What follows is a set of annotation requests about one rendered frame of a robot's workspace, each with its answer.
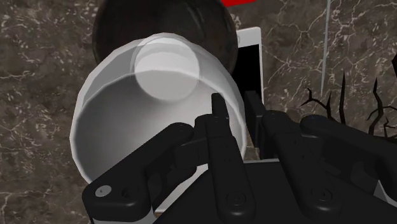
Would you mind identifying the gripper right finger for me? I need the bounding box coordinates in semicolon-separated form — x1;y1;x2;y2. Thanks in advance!
244;90;397;223

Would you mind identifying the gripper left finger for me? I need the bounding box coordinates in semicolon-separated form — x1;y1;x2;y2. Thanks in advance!
81;93;257;224

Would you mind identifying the white bowl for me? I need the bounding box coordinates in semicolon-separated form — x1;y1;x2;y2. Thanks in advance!
69;32;248;185

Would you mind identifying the black bare branch ornament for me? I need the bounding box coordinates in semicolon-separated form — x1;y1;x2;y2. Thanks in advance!
299;52;397;141

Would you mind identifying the white tablet with black screen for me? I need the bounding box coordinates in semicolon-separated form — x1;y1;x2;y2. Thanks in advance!
230;26;265;105

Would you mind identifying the thin grey pointed rod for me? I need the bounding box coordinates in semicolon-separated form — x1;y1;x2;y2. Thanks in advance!
319;0;332;97

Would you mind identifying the dark brown bowl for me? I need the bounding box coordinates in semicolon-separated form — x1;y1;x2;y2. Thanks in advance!
92;0;240;76

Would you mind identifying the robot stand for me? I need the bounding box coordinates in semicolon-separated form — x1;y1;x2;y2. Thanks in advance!
221;0;258;8

